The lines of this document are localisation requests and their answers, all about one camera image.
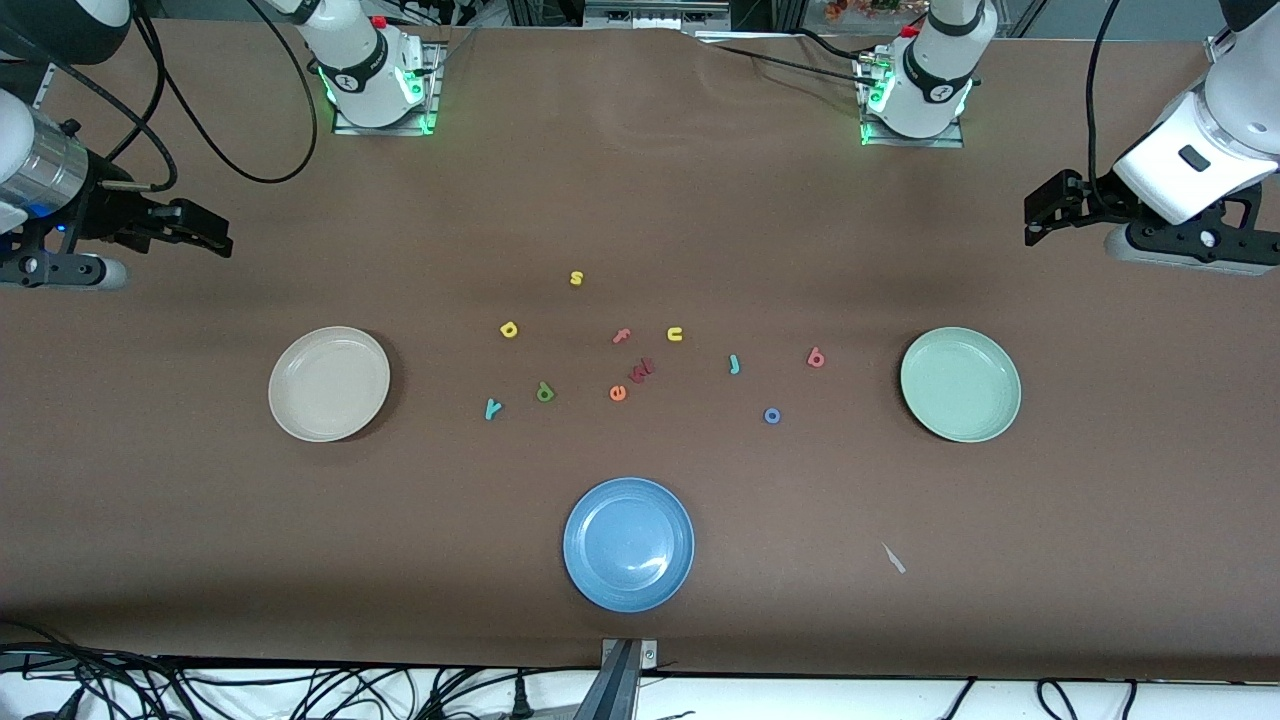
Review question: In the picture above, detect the light green plate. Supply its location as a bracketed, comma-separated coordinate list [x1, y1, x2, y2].
[900, 327, 1023, 444]

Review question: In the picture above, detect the beige brown plate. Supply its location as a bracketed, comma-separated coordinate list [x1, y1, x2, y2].
[268, 326, 392, 443]

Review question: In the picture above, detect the brown table cover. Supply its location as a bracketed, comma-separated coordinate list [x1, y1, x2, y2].
[0, 18, 1280, 683]

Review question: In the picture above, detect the grey background device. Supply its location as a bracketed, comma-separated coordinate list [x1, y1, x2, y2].
[583, 0, 731, 31]

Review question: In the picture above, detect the blue plate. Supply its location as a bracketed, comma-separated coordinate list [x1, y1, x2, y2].
[562, 477, 696, 613]

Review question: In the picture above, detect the dark grey metal pole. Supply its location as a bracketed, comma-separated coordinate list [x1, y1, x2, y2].
[573, 640, 641, 720]

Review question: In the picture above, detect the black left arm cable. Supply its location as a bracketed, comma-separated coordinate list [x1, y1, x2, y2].
[1086, 0, 1123, 201]

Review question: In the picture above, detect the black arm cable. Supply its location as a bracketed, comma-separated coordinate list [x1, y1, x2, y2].
[20, 0, 319, 191]
[1086, 0, 1123, 201]

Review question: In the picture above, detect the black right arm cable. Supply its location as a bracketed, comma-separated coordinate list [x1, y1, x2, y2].
[20, 0, 319, 191]

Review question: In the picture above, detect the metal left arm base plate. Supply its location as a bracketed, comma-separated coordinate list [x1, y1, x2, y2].
[855, 50, 966, 149]

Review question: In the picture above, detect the black base cable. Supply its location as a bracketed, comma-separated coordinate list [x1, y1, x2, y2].
[785, 25, 886, 63]
[695, 38, 881, 86]

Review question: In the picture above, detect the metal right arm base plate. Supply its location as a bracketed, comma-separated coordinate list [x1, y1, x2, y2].
[332, 42, 446, 137]

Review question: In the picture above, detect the small metal clamp bracket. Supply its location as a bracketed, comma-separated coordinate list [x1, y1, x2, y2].
[600, 638, 659, 671]

